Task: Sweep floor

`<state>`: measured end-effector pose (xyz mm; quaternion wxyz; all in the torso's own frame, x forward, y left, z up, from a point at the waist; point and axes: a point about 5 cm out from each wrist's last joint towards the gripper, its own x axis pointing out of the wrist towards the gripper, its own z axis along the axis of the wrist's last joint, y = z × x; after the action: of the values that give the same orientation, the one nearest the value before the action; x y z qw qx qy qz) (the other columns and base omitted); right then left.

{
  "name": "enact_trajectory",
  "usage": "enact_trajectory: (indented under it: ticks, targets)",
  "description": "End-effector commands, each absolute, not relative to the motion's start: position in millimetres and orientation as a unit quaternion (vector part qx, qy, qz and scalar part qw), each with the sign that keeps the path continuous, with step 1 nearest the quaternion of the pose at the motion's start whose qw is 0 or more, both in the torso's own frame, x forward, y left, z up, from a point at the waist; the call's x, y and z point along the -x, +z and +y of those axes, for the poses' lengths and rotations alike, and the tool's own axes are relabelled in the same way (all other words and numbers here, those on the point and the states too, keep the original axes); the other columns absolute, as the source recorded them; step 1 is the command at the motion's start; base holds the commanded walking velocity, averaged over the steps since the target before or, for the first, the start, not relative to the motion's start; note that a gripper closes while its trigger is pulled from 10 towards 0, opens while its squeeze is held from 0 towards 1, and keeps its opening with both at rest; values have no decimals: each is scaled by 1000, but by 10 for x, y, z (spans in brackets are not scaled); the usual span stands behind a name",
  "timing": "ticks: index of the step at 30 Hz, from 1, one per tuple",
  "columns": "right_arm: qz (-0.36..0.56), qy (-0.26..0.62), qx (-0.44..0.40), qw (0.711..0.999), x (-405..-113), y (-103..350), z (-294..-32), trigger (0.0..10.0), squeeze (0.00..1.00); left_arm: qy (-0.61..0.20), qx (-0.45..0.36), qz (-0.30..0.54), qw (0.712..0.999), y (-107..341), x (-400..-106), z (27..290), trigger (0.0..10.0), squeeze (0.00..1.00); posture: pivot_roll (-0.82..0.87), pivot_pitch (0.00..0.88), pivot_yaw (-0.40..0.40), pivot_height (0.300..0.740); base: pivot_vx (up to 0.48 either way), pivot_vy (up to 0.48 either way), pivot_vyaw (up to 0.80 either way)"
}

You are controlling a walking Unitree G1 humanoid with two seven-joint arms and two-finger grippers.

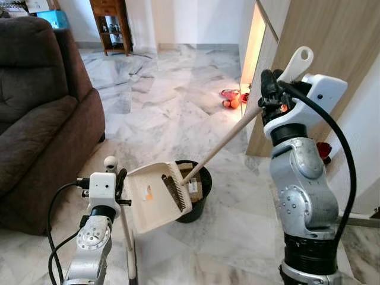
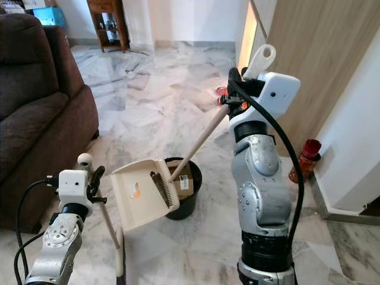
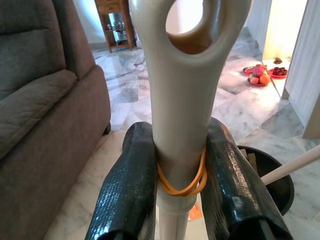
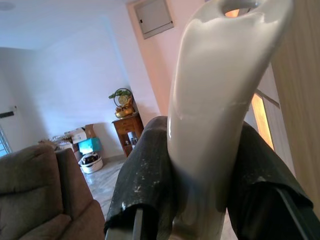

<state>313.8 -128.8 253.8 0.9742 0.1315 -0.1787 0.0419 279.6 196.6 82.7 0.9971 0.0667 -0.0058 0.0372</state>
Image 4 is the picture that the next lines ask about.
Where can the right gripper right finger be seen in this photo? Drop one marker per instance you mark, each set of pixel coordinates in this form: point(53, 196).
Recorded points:
point(262, 195)

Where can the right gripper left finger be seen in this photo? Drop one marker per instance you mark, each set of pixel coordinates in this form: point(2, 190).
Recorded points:
point(142, 180)

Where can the wooden side cabinet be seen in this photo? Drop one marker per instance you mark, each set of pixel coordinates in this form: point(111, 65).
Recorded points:
point(127, 135)

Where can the white laundry basket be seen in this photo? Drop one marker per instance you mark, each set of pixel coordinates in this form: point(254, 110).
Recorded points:
point(91, 163)

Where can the teal box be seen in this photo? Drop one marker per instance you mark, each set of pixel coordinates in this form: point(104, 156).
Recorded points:
point(90, 146)

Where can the open brown cardboard box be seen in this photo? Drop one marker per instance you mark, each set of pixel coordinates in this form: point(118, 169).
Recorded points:
point(80, 135)

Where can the gold ornament with plant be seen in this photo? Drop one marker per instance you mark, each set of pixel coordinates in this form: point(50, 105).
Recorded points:
point(123, 102)

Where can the brown fabric armchair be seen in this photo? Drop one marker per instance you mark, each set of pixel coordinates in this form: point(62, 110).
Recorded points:
point(32, 190)

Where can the light wooden door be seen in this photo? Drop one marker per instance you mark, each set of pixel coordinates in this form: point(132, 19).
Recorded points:
point(302, 87)

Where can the grey electrical panel door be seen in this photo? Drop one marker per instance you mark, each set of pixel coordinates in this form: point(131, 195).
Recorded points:
point(155, 18)

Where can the black wall bracket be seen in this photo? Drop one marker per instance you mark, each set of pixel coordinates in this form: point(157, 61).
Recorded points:
point(7, 113)

